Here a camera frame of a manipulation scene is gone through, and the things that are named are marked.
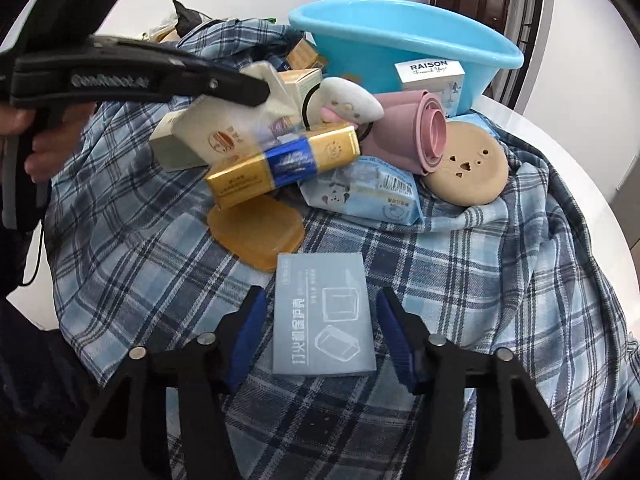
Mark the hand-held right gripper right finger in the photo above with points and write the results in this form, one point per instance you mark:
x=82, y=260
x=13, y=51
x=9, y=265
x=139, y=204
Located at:
x=397, y=335

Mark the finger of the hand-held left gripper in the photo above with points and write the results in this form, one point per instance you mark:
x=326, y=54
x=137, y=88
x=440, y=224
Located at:
x=235, y=87

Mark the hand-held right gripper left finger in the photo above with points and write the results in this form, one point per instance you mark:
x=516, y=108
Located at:
x=247, y=332

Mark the white plastic-wrapped packet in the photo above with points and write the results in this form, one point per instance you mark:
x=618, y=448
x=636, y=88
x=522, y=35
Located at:
x=215, y=127

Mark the blue plastic basin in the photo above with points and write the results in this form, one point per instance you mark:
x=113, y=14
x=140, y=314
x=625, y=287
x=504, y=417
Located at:
x=400, y=35

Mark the person's left hand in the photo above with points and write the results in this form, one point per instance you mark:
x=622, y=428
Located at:
x=55, y=140

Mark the cream and gold box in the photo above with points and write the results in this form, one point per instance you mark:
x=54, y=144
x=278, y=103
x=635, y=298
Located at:
x=300, y=87

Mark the small tan box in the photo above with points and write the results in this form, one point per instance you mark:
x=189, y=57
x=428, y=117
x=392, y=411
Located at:
x=302, y=55

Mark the black bag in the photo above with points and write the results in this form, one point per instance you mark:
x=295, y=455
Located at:
x=184, y=20

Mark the gold and blue box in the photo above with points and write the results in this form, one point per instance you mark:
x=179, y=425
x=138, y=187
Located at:
x=300, y=157

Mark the amber plastic soap dish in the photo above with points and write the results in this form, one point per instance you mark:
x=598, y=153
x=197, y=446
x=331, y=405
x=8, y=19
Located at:
x=255, y=235

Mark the blue plaid shirt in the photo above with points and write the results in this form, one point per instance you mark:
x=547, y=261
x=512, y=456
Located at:
x=150, y=240

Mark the blue wet wipes pack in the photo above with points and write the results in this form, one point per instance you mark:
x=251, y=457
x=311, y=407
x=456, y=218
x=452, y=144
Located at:
x=365, y=190

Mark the pink folding silicone cup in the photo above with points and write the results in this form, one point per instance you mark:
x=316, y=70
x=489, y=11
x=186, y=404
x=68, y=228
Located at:
x=400, y=125

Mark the beige round disc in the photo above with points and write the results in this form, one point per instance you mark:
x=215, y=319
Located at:
x=465, y=170

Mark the white printed carton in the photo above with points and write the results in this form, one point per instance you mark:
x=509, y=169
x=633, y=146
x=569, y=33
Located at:
x=425, y=85

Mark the black framed glass door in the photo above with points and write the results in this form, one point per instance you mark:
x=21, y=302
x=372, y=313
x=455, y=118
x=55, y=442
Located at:
x=537, y=20

